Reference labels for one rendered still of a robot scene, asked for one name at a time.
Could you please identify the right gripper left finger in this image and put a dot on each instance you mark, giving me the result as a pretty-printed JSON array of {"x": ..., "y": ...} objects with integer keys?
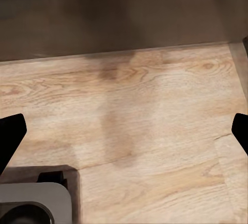
[{"x": 12, "y": 131}]

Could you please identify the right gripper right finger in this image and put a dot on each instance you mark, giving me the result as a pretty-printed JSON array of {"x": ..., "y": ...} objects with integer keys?
[{"x": 240, "y": 130}]

